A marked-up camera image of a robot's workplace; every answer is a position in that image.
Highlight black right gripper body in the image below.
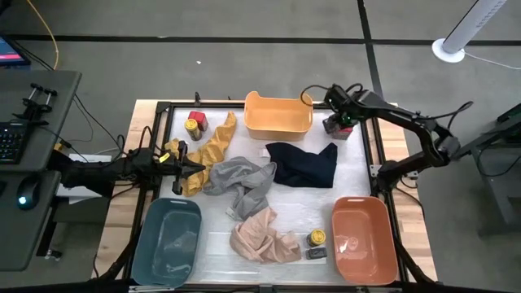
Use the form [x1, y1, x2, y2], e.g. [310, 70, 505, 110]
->
[325, 84, 359, 123]

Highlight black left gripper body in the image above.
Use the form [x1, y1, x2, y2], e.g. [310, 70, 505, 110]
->
[160, 140, 189, 195]

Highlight yellow-lid spice jar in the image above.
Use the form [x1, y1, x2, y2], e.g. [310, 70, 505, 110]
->
[306, 228, 327, 248]
[184, 118, 204, 142]

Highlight teal plastic bin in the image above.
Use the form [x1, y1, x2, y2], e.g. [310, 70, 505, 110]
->
[130, 197, 203, 287]

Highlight orange plastic bin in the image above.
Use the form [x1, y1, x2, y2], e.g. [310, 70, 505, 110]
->
[331, 196, 399, 286]

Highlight small black spice tin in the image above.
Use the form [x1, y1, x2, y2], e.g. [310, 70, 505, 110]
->
[304, 247, 328, 260]

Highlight mustard yellow cloth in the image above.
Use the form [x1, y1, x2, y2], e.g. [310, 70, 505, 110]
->
[164, 110, 239, 198]

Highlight navy blue cloth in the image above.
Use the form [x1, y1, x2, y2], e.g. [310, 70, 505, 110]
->
[260, 141, 339, 189]

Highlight yellow plastic bin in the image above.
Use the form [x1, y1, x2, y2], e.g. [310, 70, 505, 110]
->
[243, 90, 314, 142]

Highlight grey cloth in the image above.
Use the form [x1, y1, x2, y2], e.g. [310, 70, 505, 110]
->
[202, 156, 278, 222]

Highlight white plastic table mat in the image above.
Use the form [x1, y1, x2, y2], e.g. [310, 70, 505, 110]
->
[158, 106, 372, 286]

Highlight beige pink cloth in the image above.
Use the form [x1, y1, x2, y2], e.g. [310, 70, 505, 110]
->
[229, 206, 303, 265]

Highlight white pole floor stand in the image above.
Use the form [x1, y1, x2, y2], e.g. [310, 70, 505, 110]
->
[431, 0, 510, 64]

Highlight black computer mouse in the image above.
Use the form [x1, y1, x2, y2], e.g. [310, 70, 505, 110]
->
[15, 177, 42, 211]

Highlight black clamp stand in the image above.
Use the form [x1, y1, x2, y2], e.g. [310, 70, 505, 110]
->
[11, 83, 58, 123]

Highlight grey desk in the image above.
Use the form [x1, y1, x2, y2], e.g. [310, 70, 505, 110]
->
[0, 69, 82, 272]

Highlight black keyboard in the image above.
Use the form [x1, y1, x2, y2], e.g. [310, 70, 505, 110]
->
[0, 120, 28, 165]

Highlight black metal stand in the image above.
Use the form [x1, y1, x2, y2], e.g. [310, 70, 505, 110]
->
[447, 101, 521, 237]

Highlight computer monitor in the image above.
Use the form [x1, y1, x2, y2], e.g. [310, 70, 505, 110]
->
[0, 34, 32, 68]

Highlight black metal table frame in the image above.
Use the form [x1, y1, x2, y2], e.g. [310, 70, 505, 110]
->
[95, 99, 436, 293]

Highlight white cable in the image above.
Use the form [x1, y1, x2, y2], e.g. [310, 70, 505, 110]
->
[463, 50, 521, 71]

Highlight yellow cable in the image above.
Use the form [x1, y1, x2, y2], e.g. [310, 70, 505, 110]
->
[26, 0, 60, 71]

